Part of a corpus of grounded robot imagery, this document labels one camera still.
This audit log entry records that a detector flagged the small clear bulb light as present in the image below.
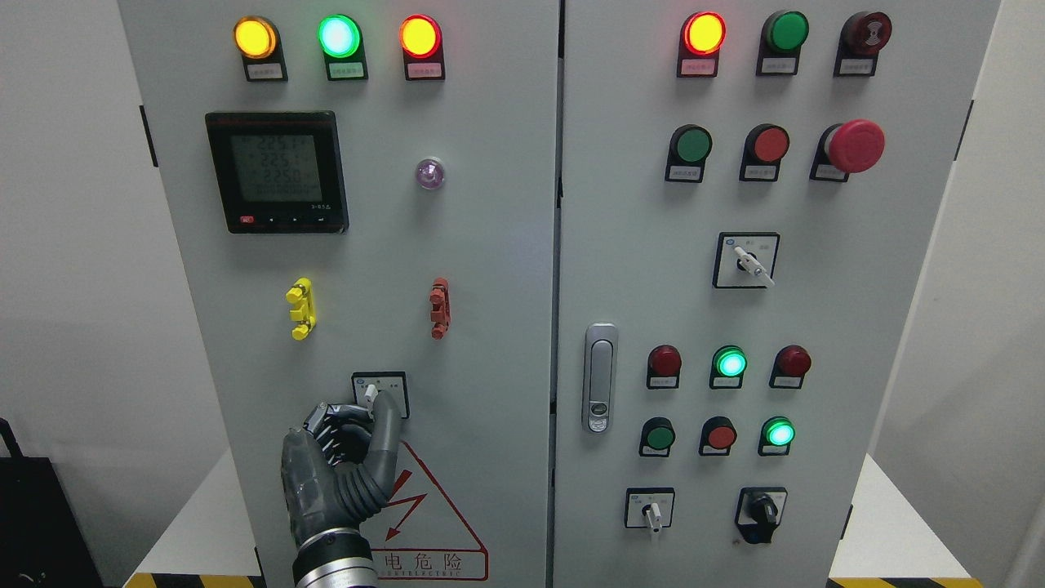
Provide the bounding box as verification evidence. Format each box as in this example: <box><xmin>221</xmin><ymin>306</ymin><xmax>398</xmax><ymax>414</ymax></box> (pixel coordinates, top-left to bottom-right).
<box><xmin>415</xmin><ymin>157</ymin><xmax>447</xmax><ymax>191</ymax></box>

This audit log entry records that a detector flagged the dark red buzzer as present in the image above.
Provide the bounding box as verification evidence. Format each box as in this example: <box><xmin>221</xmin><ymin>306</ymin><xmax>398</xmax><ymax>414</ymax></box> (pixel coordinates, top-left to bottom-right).
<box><xmin>833</xmin><ymin>11</ymin><xmax>892</xmax><ymax>78</ymax></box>

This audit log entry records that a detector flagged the green push button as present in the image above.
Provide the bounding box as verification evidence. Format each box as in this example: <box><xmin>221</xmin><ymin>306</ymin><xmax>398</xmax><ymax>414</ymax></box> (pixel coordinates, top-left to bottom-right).
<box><xmin>754</xmin><ymin>10</ymin><xmax>810</xmax><ymax>77</ymax></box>
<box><xmin>638</xmin><ymin>416</ymin><xmax>676</xmax><ymax>457</ymax></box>

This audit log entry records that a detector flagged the orange indicator light right door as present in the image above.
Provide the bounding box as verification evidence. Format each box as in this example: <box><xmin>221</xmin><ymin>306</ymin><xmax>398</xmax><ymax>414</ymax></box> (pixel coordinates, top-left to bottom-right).
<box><xmin>676</xmin><ymin>11</ymin><xmax>727</xmax><ymax>78</ymax></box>

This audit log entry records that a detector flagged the green push button top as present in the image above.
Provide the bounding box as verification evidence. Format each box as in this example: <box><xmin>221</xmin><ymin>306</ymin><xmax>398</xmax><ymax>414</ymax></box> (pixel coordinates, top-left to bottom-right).
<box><xmin>754</xmin><ymin>10</ymin><xmax>810</xmax><ymax>77</ymax></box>

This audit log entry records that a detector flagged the orange red-ringed indicator light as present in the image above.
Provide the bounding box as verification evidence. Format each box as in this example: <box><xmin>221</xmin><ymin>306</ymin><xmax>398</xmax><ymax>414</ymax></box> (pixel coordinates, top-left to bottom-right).
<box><xmin>399</xmin><ymin>14</ymin><xmax>445</xmax><ymax>81</ymax></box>

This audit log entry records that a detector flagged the black knob selector switch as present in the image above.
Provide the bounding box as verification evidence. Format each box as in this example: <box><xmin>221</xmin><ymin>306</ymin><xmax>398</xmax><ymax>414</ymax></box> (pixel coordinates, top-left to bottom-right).
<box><xmin>735</xmin><ymin>487</ymin><xmax>788</xmax><ymax>545</ymax></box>

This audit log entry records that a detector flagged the green lit indicator middle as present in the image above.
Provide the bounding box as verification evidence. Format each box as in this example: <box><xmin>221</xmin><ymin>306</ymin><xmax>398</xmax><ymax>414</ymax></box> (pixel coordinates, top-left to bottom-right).
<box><xmin>709</xmin><ymin>344</ymin><xmax>748</xmax><ymax>390</ymax></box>

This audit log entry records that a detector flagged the dark red indicator light right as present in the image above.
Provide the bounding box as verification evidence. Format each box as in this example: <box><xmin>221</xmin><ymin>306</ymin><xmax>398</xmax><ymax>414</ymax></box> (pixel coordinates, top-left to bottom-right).
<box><xmin>769</xmin><ymin>344</ymin><xmax>812</xmax><ymax>390</ymax></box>

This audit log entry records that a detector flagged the green push button second row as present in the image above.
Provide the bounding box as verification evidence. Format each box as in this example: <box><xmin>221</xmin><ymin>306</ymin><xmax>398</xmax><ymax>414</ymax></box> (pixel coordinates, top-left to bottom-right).
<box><xmin>664</xmin><ymin>124</ymin><xmax>713</xmax><ymax>183</ymax></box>

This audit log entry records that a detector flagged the green lit indicator lower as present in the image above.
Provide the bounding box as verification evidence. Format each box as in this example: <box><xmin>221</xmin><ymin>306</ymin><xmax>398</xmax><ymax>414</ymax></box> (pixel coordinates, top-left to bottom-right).
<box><xmin>758</xmin><ymin>416</ymin><xmax>796</xmax><ymax>457</ymax></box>

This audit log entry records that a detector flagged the dark red indicator light left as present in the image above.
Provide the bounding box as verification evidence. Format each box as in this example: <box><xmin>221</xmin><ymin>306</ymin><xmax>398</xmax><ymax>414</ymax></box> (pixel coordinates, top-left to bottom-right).
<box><xmin>646</xmin><ymin>344</ymin><xmax>683</xmax><ymax>390</ymax></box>

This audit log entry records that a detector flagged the white selector switch right door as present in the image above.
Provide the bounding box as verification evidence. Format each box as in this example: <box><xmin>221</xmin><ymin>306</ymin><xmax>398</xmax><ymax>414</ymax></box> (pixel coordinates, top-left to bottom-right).
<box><xmin>712</xmin><ymin>232</ymin><xmax>780</xmax><ymax>289</ymax></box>

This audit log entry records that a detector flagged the yellow indicator light top left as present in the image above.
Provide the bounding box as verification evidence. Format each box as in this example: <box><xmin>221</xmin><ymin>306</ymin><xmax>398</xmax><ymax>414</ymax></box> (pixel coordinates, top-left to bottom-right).
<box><xmin>233</xmin><ymin>15</ymin><xmax>288</xmax><ymax>83</ymax></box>

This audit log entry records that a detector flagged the grey electrical cabinet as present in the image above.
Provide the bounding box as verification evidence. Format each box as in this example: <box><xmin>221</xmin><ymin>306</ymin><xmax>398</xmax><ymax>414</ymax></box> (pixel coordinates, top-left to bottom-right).
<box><xmin>118</xmin><ymin>1</ymin><xmax>1000</xmax><ymax>587</ymax></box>

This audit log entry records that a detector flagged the red emergency stop button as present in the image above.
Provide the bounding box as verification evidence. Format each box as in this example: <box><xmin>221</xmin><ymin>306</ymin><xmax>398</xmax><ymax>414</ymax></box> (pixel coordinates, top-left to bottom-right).
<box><xmin>809</xmin><ymin>118</ymin><xmax>886</xmax><ymax>183</ymax></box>

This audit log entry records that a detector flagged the small white selector switch bottom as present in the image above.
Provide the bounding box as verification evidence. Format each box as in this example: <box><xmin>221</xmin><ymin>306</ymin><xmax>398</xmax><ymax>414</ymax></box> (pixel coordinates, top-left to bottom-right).
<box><xmin>625</xmin><ymin>487</ymin><xmax>675</xmax><ymax>535</ymax></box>

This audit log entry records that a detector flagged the red push button lower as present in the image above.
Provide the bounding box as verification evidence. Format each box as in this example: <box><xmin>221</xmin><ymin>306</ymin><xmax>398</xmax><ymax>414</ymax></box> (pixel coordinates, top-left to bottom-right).
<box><xmin>698</xmin><ymin>416</ymin><xmax>736</xmax><ymax>457</ymax></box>

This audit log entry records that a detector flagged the red electrical hazard sticker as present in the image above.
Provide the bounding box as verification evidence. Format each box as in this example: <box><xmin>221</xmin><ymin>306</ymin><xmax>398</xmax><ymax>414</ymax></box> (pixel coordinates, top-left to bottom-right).
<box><xmin>361</xmin><ymin>440</ymin><xmax>490</xmax><ymax>583</ymax></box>

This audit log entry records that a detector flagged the green lit indicator light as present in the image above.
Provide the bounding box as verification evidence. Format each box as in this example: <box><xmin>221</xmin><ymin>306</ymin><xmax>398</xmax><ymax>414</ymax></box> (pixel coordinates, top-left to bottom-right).
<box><xmin>317</xmin><ymin>14</ymin><xmax>368</xmax><ymax>83</ymax></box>

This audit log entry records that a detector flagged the red push button second row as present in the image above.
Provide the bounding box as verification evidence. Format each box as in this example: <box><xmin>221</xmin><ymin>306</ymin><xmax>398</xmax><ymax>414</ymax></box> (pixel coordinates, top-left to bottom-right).
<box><xmin>739</xmin><ymin>123</ymin><xmax>790</xmax><ymax>182</ymax></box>

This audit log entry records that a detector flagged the black digital power meter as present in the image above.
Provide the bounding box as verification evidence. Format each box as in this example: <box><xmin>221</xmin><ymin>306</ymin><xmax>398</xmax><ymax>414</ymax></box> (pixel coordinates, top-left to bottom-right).
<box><xmin>205</xmin><ymin>110</ymin><xmax>349</xmax><ymax>234</ymax></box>

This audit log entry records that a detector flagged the black bag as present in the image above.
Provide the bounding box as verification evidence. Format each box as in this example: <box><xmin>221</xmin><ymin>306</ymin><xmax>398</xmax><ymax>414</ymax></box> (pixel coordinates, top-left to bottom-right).
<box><xmin>1</xmin><ymin>418</ymin><xmax>102</xmax><ymax>587</ymax></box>

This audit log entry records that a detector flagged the red terminal connector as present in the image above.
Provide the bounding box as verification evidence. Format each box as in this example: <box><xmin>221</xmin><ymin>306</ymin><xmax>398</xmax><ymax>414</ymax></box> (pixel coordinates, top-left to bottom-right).
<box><xmin>429</xmin><ymin>278</ymin><xmax>451</xmax><ymax>340</ymax></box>

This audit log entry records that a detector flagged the dark red indicator light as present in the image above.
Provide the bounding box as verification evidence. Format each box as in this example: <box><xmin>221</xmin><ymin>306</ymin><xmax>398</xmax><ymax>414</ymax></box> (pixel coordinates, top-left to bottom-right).
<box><xmin>769</xmin><ymin>344</ymin><xmax>812</xmax><ymax>390</ymax></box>
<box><xmin>646</xmin><ymin>344</ymin><xmax>683</xmax><ymax>390</ymax></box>

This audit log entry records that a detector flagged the white rotary selector switch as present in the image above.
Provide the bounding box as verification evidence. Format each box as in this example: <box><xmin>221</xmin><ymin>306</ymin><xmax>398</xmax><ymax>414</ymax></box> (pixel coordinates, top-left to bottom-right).
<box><xmin>351</xmin><ymin>371</ymin><xmax>411</xmax><ymax>420</ymax></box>

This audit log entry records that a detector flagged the yellow terminal connector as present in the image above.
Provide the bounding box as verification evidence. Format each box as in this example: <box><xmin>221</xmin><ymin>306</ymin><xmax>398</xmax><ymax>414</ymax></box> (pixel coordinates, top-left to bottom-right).
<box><xmin>284</xmin><ymin>278</ymin><xmax>317</xmax><ymax>342</ymax></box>

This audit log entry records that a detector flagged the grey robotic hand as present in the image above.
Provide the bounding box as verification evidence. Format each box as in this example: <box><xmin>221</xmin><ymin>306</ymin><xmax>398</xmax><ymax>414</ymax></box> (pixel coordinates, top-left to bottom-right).
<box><xmin>281</xmin><ymin>397</ymin><xmax>402</xmax><ymax>548</ymax></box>

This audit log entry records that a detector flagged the green push button lower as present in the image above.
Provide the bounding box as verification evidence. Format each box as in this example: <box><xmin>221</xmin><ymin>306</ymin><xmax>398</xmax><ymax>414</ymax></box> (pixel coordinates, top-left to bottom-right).
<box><xmin>638</xmin><ymin>416</ymin><xmax>676</xmax><ymax>457</ymax></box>

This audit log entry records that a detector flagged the silver cabinet door handle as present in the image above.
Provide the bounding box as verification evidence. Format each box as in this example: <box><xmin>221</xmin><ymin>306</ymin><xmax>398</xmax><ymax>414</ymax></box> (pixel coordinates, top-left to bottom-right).
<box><xmin>582</xmin><ymin>323</ymin><xmax>617</xmax><ymax>433</ymax></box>

